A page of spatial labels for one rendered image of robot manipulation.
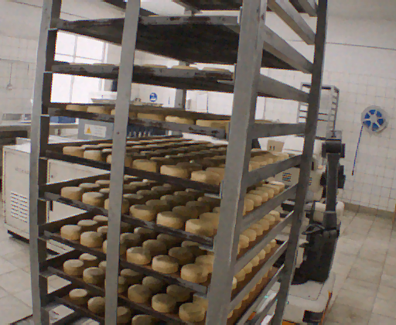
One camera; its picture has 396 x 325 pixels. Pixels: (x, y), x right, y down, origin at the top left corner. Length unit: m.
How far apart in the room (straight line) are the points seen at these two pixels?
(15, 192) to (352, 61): 5.04
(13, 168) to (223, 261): 3.05
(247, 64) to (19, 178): 3.05
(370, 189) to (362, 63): 1.94
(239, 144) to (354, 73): 5.79
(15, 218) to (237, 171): 3.17
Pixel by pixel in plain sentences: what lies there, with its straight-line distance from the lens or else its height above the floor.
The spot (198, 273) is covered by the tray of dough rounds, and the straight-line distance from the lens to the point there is 0.72.
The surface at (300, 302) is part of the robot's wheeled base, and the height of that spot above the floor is 0.26.
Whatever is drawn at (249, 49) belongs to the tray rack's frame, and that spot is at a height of 1.45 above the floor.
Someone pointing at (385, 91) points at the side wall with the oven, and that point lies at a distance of 6.28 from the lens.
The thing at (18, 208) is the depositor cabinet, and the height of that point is 0.32.
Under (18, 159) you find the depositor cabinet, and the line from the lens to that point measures 3.51.
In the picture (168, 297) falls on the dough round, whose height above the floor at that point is 0.97.
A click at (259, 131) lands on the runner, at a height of 1.32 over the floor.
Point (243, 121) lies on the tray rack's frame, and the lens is 0.60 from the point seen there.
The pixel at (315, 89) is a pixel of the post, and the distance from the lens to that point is 1.20.
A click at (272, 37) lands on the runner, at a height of 1.50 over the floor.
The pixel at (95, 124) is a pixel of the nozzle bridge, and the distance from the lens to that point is 2.79.
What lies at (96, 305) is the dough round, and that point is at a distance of 0.95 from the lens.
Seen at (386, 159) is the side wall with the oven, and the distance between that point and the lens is 6.27.
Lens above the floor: 1.36
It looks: 10 degrees down
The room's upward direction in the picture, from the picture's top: 6 degrees clockwise
